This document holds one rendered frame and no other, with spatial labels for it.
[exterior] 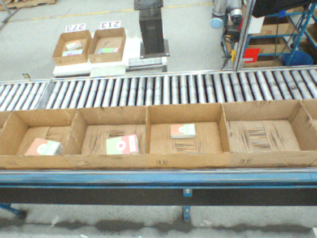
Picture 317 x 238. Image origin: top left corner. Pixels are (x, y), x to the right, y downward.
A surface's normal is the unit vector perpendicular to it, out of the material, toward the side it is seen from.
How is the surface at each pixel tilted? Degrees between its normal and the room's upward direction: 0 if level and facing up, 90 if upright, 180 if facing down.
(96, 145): 2
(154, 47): 90
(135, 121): 89
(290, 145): 0
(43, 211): 0
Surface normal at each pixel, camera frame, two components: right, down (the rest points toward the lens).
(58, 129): -0.10, -0.61
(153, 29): 0.03, 0.79
